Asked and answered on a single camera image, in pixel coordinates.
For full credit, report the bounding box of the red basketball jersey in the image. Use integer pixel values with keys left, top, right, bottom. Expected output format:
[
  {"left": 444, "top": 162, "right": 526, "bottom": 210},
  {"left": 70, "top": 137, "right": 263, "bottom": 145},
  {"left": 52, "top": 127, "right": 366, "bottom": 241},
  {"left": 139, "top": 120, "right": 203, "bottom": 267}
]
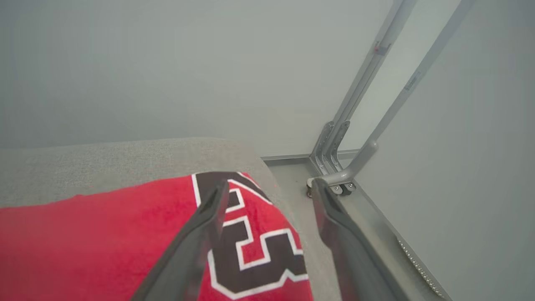
[{"left": 0, "top": 171, "right": 314, "bottom": 301}]

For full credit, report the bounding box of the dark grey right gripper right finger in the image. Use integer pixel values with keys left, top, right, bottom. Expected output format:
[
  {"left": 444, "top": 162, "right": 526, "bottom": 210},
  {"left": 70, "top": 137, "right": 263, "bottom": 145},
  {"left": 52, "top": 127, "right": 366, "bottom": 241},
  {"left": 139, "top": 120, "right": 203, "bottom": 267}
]
[{"left": 312, "top": 179, "right": 397, "bottom": 301}]

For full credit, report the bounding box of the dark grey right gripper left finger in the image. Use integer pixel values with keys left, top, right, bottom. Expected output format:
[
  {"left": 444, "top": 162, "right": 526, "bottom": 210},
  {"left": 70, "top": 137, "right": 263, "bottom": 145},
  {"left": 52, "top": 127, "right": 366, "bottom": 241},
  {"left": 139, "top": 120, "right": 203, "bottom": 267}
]
[{"left": 130, "top": 180, "right": 230, "bottom": 301}]

